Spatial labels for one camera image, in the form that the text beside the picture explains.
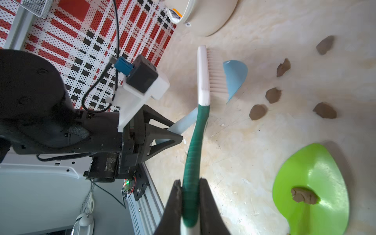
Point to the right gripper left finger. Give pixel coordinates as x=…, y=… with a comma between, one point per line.
x=170, y=223

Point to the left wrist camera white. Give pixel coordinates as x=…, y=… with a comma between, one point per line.
x=141, y=81

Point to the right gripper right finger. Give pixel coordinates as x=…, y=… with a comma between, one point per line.
x=211, y=222

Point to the light blue trowel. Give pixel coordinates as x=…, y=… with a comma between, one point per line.
x=236, y=73

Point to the green white scrub brush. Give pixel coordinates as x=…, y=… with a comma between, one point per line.
x=212, y=95

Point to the green pointed trowel yellow handle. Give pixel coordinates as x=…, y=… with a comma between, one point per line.
x=310, y=193

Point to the soil clump on table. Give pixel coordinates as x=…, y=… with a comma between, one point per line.
x=325, y=45

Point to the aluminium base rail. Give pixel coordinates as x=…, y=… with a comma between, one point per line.
x=144, y=203

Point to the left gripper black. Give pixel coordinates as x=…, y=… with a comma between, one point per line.
x=123, y=153

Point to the clear wall shelf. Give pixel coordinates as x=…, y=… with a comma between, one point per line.
x=39, y=8

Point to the cream plastic bucket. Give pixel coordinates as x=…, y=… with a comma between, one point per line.
x=203, y=17

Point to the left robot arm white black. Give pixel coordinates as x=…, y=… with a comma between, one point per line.
x=38, y=117

